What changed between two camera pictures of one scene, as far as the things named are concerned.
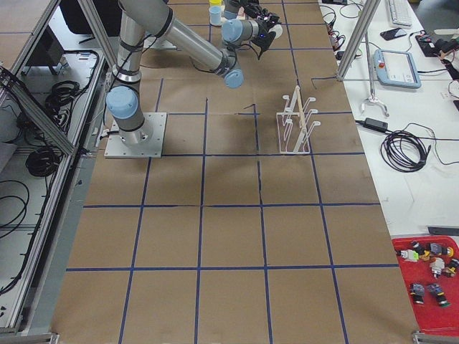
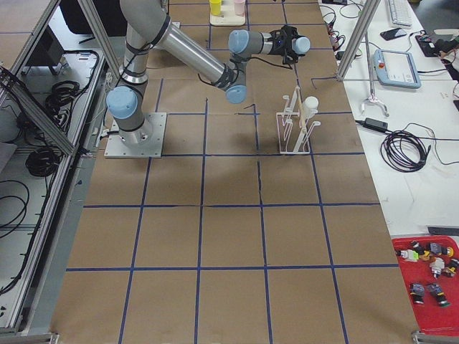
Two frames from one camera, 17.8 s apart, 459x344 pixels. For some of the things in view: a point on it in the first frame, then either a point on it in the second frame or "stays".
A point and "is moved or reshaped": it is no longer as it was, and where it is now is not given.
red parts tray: (434, 294) stays
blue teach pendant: (396, 68) stays
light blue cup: (215, 15) → (300, 45)
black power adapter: (375, 124) stays
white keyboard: (400, 14) stays
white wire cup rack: (294, 131) stays
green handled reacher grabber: (373, 99) stays
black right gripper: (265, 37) → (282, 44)
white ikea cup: (278, 29) is moved or reshaped
